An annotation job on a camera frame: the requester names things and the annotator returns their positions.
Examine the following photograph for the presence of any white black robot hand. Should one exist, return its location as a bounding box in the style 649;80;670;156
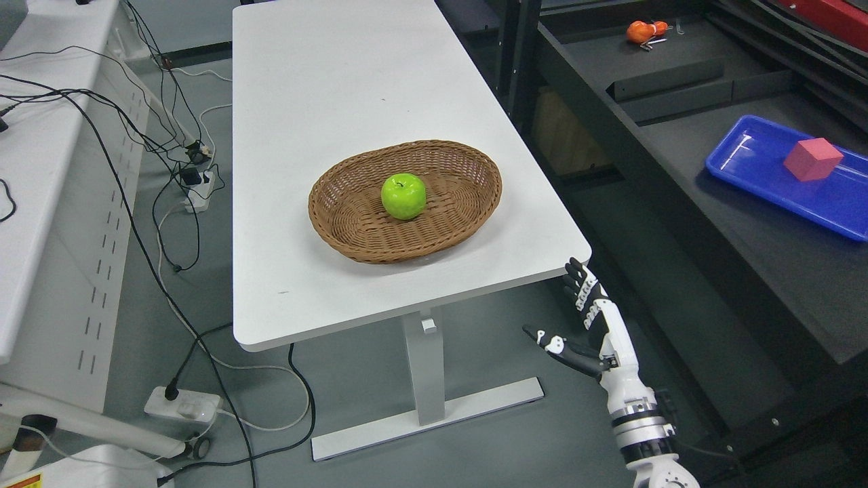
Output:
523;258;659;418

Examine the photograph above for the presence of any green apple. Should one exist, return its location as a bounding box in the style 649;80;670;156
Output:
380;173;427;220

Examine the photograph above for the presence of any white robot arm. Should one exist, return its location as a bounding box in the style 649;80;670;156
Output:
610;401;700;487

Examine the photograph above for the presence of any black shelf unit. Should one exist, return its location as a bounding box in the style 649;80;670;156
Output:
492;1;866;487

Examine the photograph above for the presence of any brown wicker basket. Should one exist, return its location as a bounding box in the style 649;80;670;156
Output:
308;140;502;264

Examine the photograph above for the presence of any blue plastic tray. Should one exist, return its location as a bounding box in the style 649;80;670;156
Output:
705;115;867;242

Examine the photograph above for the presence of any pink cube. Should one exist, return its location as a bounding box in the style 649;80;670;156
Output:
783;137;844;182

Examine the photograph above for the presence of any orange toy fruit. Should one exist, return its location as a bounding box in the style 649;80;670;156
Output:
626;20;669;45

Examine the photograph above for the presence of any white table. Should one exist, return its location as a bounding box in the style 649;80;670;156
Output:
232;1;592;461

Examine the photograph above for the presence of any white power strip near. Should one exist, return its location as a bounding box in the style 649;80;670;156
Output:
144;386;223;424

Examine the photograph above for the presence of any white power strip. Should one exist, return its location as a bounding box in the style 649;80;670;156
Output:
144;386;223;424
185;170;215;214

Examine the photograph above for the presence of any white power strip far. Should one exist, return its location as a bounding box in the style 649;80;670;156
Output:
185;170;215;214

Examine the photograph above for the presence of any white side desk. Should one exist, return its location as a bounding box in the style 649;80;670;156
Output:
2;1;186;458

